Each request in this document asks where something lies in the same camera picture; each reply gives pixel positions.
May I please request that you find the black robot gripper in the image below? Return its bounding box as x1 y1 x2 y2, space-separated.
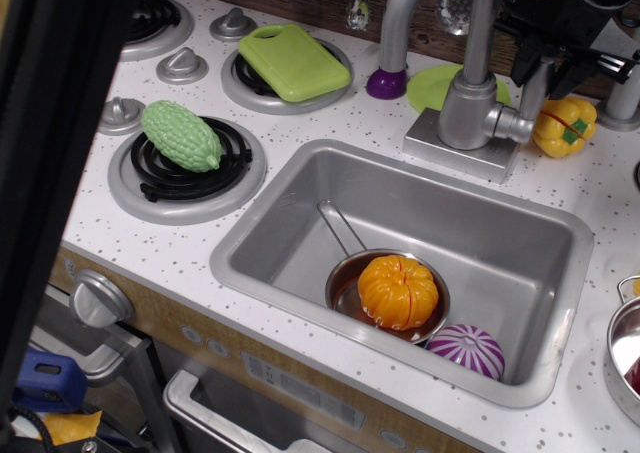
494 0 639 99

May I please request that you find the silver faucet lever handle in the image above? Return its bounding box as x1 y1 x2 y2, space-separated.
493 57 555 144

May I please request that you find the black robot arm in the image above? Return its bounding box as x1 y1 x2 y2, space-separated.
494 0 639 100

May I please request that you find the yellow toy bell pepper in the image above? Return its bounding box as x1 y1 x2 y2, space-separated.
532 97 597 158

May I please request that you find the silver toy faucet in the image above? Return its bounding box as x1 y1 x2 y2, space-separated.
367 0 518 183

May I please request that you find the green plastic plate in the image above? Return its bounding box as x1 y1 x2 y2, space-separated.
406 63 512 112

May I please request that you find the purple toy eggplant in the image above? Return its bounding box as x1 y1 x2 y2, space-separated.
366 68 408 100

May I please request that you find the silver toy sink basin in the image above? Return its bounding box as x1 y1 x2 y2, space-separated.
210 140 593 408

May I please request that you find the green toy cutting board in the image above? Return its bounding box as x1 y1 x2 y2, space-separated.
238 23 351 103

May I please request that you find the orange toy pumpkin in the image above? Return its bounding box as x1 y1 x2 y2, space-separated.
357 255 440 331

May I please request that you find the purple striped toy onion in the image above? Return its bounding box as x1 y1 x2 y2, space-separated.
426 324 506 380

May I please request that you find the steel pot at right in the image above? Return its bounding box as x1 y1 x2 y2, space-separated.
603 274 639 425

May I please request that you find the small steel saucepan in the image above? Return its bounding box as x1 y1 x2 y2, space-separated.
317 200 450 344

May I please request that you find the back right stove burner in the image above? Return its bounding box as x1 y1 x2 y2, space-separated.
221 49 352 116

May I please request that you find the stove burner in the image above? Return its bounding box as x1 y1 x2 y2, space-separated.
120 0 194 62
108 118 267 226
221 49 352 116

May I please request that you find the silver stove knob back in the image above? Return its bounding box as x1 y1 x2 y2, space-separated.
209 7 257 42

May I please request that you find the silver stove knob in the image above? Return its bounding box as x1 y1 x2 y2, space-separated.
209 7 257 42
156 47 209 85
97 96 146 136

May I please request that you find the silver stove knob middle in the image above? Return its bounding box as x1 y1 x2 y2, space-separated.
156 47 209 85

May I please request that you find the green toy bitter gourd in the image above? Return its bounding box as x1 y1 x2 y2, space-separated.
141 100 222 173

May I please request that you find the back left stove burner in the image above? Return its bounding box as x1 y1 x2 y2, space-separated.
120 0 194 62

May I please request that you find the front right stove burner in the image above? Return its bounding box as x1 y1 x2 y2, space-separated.
108 118 267 226

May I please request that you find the silver stove knob front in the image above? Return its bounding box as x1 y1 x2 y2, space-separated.
97 96 146 136

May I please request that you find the black pole in foreground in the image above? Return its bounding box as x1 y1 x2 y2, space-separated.
1 0 137 411

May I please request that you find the silver oven dial knob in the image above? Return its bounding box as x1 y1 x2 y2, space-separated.
69 269 135 329

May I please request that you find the white post at right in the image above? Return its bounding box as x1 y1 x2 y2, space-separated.
597 80 639 132

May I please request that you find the silver dishwasher door handle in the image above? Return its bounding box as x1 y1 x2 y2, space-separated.
163 369 358 452

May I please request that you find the silver oven door handle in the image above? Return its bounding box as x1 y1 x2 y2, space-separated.
29 282 166 453

